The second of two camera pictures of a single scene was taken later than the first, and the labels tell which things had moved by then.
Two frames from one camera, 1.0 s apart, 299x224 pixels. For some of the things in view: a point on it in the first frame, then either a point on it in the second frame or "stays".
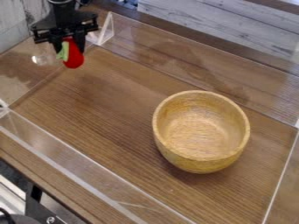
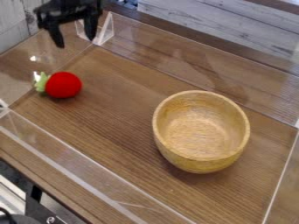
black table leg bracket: x=34 y=207 stays
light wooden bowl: x=200 y=129 stays
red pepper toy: x=70 y=53 → x=60 y=84
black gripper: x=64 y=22 → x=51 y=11
